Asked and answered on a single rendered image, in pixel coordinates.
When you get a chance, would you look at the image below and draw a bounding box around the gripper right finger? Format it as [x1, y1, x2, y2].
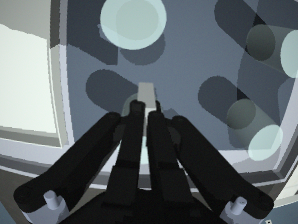
[144, 83, 274, 224]

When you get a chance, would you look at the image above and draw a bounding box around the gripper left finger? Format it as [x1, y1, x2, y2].
[13, 82, 147, 224]

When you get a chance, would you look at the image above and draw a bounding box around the white rectangular tray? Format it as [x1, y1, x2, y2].
[0, 0, 68, 149]

